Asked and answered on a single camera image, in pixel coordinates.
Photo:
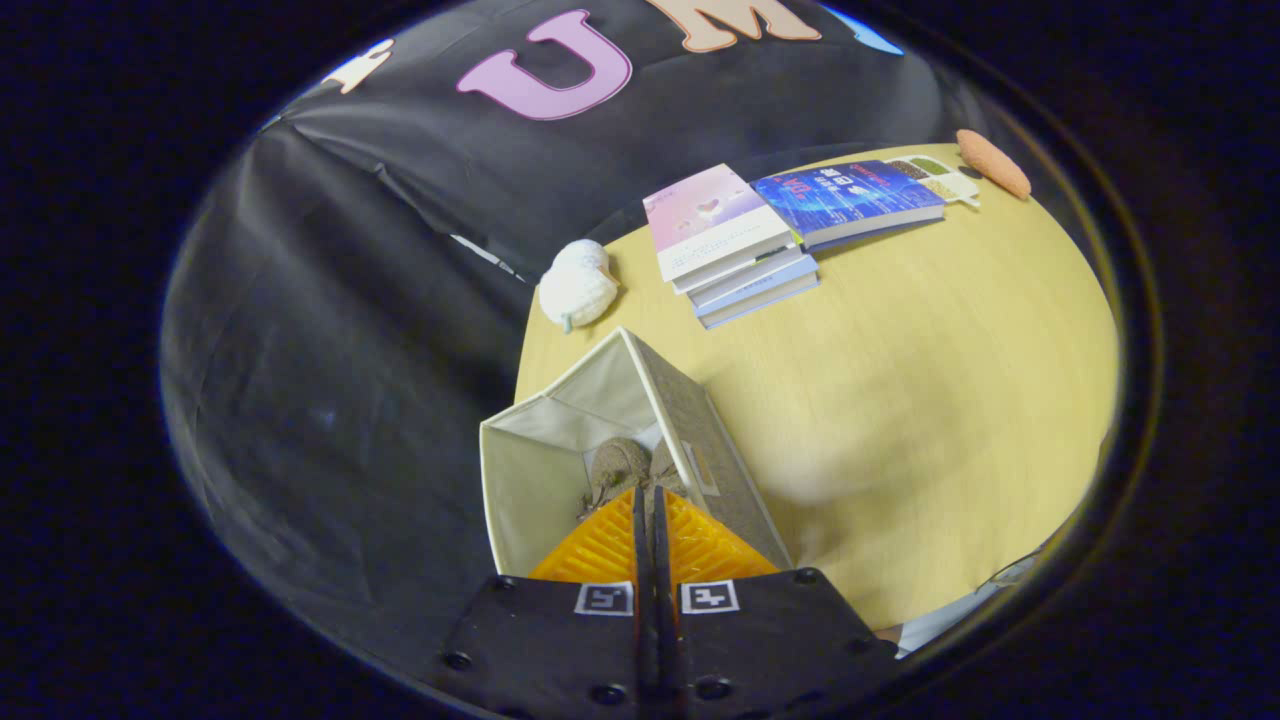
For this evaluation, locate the dark blue book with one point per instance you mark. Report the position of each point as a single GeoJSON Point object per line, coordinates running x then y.
{"type": "Point", "coordinates": [850, 195]}

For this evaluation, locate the pale grey cloth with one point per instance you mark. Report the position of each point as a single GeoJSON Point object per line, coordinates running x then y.
{"type": "Point", "coordinates": [960, 612]}

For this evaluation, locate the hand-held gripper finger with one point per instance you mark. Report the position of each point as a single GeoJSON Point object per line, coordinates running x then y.
{"type": "Point", "coordinates": [664, 620]}
{"type": "Point", "coordinates": [640, 620]}

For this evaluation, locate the pink book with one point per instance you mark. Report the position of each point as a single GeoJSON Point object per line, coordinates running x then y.
{"type": "Point", "coordinates": [710, 215]}

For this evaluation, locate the white book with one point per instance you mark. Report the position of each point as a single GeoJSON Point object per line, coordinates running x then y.
{"type": "Point", "coordinates": [745, 268]}

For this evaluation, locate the black backdrop cloth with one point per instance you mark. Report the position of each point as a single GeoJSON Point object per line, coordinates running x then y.
{"type": "Point", "coordinates": [380, 280]}

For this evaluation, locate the white plush toy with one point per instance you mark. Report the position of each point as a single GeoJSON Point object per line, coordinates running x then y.
{"type": "Point", "coordinates": [578, 285]}

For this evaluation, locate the orange oval sponge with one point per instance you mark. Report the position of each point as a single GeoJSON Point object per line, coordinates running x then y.
{"type": "Point", "coordinates": [992, 162]}

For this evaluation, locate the beige fabric storage box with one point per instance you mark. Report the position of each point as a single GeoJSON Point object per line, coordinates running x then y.
{"type": "Point", "coordinates": [545, 480]}

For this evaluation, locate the white compartment tray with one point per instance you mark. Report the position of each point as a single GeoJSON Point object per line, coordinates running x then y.
{"type": "Point", "coordinates": [950, 180]}

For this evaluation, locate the pale blue book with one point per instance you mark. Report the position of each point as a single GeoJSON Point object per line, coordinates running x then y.
{"type": "Point", "coordinates": [760, 295]}

